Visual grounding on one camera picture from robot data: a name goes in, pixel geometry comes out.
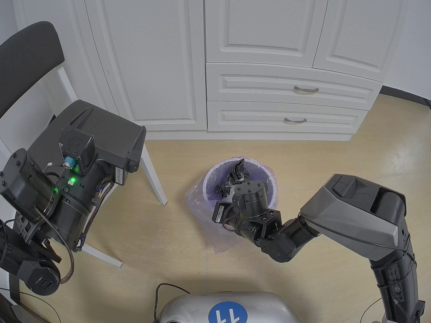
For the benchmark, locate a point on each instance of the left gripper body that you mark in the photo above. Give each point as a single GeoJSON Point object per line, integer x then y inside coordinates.
{"type": "Point", "coordinates": [77, 210]}

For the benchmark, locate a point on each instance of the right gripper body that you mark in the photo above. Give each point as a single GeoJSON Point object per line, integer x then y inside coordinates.
{"type": "Point", "coordinates": [224, 215]}

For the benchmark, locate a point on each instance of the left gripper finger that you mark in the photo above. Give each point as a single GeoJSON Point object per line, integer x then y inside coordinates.
{"type": "Point", "coordinates": [136, 153]}
{"type": "Point", "coordinates": [80, 119]}

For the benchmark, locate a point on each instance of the purple plastic bag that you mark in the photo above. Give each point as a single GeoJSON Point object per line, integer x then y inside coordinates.
{"type": "Point", "coordinates": [195, 197]}

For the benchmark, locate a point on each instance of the black plastic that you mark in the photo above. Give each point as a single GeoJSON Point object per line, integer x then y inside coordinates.
{"type": "Point", "coordinates": [237, 175]}

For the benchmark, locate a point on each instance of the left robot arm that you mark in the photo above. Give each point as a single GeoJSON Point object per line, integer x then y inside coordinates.
{"type": "Point", "coordinates": [23, 183]}

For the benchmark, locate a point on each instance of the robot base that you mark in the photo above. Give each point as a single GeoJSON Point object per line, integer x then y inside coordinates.
{"type": "Point", "coordinates": [188, 310]}

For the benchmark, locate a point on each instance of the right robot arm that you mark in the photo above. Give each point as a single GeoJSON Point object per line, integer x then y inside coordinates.
{"type": "Point", "coordinates": [353, 214]}

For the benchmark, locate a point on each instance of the white trash bin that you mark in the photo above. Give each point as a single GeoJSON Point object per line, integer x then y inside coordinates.
{"type": "Point", "coordinates": [218, 228]}

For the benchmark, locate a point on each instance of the white chair grey cushions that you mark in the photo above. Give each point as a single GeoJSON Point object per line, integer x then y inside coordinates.
{"type": "Point", "coordinates": [30, 56]}

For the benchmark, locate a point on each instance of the white wardrobe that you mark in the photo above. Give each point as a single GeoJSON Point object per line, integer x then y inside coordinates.
{"type": "Point", "coordinates": [256, 18]}

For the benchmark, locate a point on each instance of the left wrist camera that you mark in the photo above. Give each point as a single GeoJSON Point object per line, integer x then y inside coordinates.
{"type": "Point", "coordinates": [79, 146]}

